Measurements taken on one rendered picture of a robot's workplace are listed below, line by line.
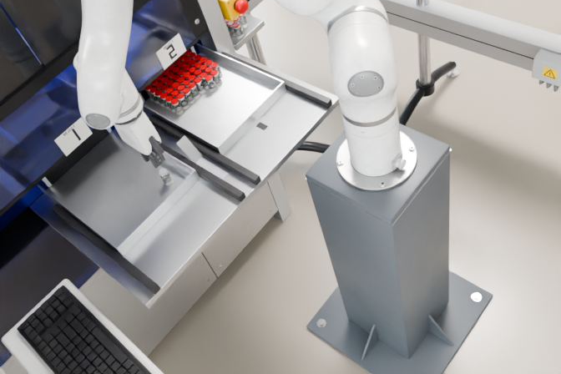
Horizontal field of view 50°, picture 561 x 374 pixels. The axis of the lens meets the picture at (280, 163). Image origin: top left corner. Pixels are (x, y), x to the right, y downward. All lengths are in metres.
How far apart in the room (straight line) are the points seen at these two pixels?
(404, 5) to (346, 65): 1.30
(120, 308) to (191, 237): 0.64
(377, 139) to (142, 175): 0.61
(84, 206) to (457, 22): 1.41
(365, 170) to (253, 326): 1.02
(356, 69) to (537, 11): 2.18
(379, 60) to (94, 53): 0.51
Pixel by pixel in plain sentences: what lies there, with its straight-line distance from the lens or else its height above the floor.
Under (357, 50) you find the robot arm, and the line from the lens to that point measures 1.07.
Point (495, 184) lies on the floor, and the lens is 2.46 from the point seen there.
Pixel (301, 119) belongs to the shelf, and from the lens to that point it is 1.53.
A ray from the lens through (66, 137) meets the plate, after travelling 1.53.
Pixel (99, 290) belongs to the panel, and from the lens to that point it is 1.87.
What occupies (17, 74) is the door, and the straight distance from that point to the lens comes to 1.42.
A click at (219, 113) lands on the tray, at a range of 1.61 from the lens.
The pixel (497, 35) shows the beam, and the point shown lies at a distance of 2.21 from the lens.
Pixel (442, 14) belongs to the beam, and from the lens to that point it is 2.29.
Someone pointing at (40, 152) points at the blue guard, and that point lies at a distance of 1.51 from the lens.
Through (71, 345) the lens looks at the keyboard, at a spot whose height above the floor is 0.83.
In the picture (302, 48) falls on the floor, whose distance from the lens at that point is 3.11.
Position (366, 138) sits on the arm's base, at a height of 1.01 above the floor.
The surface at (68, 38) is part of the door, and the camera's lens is 1.46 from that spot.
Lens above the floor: 1.98
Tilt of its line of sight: 50 degrees down
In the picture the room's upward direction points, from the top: 19 degrees counter-clockwise
